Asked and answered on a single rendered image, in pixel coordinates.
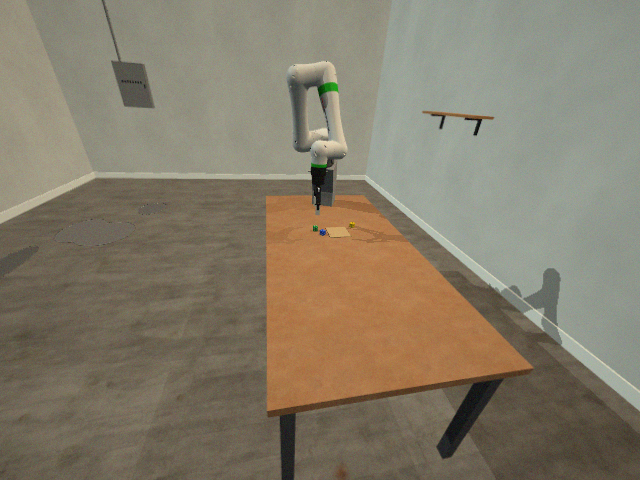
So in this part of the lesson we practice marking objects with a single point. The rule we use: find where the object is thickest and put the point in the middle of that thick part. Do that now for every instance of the tan flat mat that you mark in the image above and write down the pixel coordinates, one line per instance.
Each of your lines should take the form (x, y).
(335, 232)

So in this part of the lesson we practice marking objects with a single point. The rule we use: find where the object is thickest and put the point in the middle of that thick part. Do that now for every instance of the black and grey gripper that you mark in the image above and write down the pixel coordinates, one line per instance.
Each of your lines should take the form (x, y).
(317, 181)

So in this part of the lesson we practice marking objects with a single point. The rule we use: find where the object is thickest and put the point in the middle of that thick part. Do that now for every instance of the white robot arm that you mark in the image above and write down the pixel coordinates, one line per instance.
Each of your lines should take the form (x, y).
(326, 143)

